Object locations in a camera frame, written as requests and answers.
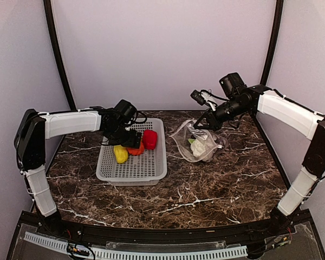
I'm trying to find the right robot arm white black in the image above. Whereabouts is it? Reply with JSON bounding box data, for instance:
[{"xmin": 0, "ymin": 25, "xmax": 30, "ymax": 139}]
[{"xmin": 191, "ymin": 73, "xmax": 325, "ymax": 235}]

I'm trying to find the black curved front rail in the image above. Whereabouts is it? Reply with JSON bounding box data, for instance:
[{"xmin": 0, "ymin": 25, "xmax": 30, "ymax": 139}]
[{"xmin": 37, "ymin": 216, "xmax": 296, "ymax": 247}]

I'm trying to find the dark red grape bunch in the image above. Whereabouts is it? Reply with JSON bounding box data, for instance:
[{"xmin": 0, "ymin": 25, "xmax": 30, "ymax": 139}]
[{"xmin": 202, "ymin": 138, "xmax": 228, "ymax": 163}]

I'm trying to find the yellow bell pepper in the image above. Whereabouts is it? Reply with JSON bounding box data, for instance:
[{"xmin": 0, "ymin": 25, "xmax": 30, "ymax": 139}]
[{"xmin": 113, "ymin": 145, "xmax": 128, "ymax": 164}]

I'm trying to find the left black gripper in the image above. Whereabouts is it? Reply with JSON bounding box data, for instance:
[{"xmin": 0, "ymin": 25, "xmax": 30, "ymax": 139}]
[{"xmin": 107, "ymin": 124, "xmax": 142, "ymax": 149}]

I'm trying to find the white slotted cable duct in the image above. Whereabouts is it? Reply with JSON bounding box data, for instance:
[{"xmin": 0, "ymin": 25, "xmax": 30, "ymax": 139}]
[{"xmin": 23, "ymin": 231, "xmax": 248, "ymax": 259}]

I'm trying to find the left black frame post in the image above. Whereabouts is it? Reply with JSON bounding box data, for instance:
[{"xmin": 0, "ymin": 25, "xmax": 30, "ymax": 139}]
[{"xmin": 43, "ymin": 0, "xmax": 76, "ymax": 111}]

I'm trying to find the white green cauliflower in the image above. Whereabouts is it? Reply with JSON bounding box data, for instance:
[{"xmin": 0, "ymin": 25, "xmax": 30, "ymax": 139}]
[{"xmin": 188, "ymin": 139, "xmax": 213, "ymax": 158}]

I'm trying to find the orange bell pepper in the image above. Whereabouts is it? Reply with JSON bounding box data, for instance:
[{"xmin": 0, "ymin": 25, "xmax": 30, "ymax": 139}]
[{"xmin": 127, "ymin": 141, "xmax": 145, "ymax": 156}]

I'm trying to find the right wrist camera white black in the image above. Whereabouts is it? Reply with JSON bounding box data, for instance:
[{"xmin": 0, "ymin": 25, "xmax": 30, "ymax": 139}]
[{"xmin": 190, "ymin": 89, "xmax": 227, "ymax": 111}]

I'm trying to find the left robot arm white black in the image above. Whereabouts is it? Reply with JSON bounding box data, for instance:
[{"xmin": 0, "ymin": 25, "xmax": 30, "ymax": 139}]
[{"xmin": 14, "ymin": 100, "xmax": 142, "ymax": 236}]

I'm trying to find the red bell pepper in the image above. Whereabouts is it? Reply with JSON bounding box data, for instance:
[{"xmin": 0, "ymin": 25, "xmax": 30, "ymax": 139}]
[{"xmin": 142, "ymin": 129, "xmax": 158, "ymax": 150}]

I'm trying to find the right black frame post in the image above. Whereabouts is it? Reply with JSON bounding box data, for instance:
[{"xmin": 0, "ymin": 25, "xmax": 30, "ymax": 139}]
[{"xmin": 251, "ymin": 0, "xmax": 284, "ymax": 87}]

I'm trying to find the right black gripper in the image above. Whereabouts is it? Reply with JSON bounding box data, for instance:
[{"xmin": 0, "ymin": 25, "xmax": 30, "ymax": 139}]
[{"xmin": 193, "ymin": 97, "xmax": 250, "ymax": 131}]

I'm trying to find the clear zip top bag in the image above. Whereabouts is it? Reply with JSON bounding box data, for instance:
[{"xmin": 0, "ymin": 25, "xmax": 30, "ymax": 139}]
[{"xmin": 170, "ymin": 120, "xmax": 228, "ymax": 163}]

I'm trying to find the black frame post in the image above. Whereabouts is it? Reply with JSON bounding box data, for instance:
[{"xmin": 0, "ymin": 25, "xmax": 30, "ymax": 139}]
[
  {"xmin": 43, "ymin": 0, "xmax": 76, "ymax": 111},
  {"xmin": 251, "ymin": 0, "xmax": 284, "ymax": 87}
]

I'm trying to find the white plastic perforated basket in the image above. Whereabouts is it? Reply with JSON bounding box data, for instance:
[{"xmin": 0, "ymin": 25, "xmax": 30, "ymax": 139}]
[{"xmin": 96, "ymin": 118, "xmax": 167, "ymax": 186}]

